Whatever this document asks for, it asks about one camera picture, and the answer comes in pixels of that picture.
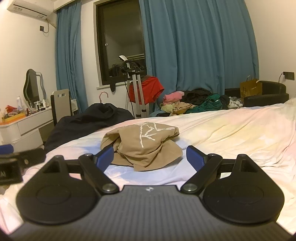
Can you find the pink garment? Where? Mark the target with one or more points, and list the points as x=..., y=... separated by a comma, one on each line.
x=173, y=96

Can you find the black garment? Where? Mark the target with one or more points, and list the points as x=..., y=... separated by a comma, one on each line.
x=196, y=96

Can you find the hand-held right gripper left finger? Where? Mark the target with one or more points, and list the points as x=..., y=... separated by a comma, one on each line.
x=106, y=158

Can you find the red garment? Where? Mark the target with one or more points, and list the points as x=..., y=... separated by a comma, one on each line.
x=151, y=89

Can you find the beige garment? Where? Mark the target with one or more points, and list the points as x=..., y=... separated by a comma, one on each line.
x=177, y=107

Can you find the white air conditioner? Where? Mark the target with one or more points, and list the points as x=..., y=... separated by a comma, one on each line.
x=30, y=8

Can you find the small black wall socket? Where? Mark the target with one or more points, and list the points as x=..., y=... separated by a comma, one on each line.
x=42, y=28

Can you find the yellow paper bag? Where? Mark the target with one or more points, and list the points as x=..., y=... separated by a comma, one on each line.
x=251, y=88

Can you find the pink clothes hanger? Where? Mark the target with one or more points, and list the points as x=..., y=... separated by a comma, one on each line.
x=100, y=96

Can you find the narrow blue curtain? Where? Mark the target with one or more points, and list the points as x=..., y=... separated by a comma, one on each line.
x=68, y=58

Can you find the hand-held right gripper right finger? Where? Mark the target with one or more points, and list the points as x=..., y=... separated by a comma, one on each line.
x=193, y=158

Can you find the wavy frame mirror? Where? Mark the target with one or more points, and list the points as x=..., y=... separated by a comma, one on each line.
x=32, y=87

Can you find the black and white chair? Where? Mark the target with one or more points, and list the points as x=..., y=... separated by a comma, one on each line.
x=60, y=104

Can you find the green garment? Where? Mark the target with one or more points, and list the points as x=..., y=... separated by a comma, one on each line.
x=208, y=105

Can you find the wide blue curtain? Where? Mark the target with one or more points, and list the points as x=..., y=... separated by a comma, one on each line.
x=196, y=46

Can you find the black hanging object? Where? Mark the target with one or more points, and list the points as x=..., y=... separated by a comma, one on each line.
x=113, y=87

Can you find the black wall socket with charger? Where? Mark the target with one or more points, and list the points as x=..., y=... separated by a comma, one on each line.
x=289, y=75

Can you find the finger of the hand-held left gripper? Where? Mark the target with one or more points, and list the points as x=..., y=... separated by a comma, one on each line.
x=5, y=148
x=30, y=157

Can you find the black jacket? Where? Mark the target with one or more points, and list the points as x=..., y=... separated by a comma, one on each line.
x=87, y=120

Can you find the black armchair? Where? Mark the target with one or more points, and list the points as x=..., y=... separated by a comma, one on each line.
x=268, y=93

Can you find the orange tray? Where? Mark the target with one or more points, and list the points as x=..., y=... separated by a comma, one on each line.
x=11, y=118

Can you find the white bottle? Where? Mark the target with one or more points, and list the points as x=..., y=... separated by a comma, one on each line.
x=19, y=102

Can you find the pastel bed sheet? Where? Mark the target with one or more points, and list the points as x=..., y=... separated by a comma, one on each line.
x=231, y=139

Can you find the dark window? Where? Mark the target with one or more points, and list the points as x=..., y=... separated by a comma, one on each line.
x=120, y=41

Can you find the white dressing table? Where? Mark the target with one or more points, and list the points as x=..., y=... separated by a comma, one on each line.
x=23, y=126

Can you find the tan t-shirt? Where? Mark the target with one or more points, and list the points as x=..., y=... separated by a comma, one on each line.
x=143, y=148

